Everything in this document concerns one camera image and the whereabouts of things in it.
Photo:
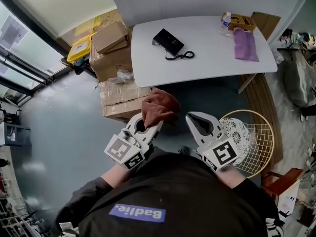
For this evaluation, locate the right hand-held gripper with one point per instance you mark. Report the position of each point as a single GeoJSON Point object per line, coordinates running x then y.
{"type": "Point", "coordinates": [219, 154]}

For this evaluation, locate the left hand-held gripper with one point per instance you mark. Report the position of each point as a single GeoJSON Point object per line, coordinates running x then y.
{"type": "Point", "coordinates": [123, 149]}

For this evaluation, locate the brown cloth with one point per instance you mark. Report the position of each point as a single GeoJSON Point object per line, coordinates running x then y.
{"type": "Point", "coordinates": [160, 107]}

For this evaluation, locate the black desk phone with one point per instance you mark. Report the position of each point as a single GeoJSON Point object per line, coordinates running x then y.
{"type": "Point", "coordinates": [169, 42]}

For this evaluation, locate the person's left forearm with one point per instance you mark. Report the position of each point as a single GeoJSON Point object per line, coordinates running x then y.
{"type": "Point", "coordinates": [118, 175]}

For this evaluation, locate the person's right forearm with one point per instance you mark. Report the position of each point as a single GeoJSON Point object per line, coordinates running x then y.
{"type": "Point", "coordinates": [230, 178]}

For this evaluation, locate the white desk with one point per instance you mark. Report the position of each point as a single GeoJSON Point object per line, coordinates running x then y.
{"type": "Point", "coordinates": [205, 65]}

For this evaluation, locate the purple cloth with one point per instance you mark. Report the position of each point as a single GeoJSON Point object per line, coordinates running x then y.
{"type": "Point", "coordinates": [245, 44]}

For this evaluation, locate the yellow desk organizer box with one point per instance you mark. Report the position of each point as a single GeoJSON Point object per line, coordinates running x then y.
{"type": "Point", "coordinates": [243, 21]}

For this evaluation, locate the white lace cushion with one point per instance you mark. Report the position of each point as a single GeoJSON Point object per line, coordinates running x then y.
{"type": "Point", "coordinates": [236, 136]}

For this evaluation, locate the taped cardboard box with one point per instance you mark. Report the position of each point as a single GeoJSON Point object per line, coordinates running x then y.
{"type": "Point", "coordinates": [123, 99]}

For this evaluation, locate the clear plastic bag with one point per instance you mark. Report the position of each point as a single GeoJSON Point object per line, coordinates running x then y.
{"type": "Point", "coordinates": [122, 75]}

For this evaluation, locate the wooden plank mat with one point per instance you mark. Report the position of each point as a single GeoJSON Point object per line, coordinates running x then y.
{"type": "Point", "coordinates": [263, 112]}

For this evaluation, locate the large cardboard box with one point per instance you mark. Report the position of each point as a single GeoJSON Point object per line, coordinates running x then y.
{"type": "Point", "coordinates": [111, 64]}

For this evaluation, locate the person's black shirt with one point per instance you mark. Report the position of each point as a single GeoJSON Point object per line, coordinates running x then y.
{"type": "Point", "coordinates": [172, 194]}

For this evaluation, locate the brown wooden stool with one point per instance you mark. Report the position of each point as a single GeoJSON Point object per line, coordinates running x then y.
{"type": "Point", "coordinates": [281, 181]}

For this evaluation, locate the small cardboard box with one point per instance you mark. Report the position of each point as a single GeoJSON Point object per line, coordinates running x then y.
{"type": "Point", "coordinates": [111, 37]}

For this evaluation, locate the yellow plastic bin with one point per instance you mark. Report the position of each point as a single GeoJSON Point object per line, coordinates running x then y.
{"type": "Point", "coordinates": [79, 49]}

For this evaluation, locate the grey beanbag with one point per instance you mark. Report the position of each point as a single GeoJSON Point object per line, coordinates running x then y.
{"type": "Point", "coordinates": [297, 80]}

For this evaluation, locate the clear water bottle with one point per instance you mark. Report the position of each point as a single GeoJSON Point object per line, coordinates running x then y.
{"type": "Point", "coordinates": [225, 23]}

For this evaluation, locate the white paper bag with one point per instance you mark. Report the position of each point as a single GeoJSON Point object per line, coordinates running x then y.
{"type": "Point", "coordinates": [288, 202]}

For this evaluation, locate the flat cardboard sheet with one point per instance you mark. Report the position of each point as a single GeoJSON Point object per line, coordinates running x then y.
{"type": "Point", "coordinates": [267, 25]}

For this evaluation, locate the dark storage shelf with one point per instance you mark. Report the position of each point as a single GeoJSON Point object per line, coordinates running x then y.
{"type": "Point", "coordinates": [16, 135]}

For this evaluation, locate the black window frame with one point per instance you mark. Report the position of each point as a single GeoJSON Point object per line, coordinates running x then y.
{"type": "Point", "coordinates": [27, 65]}

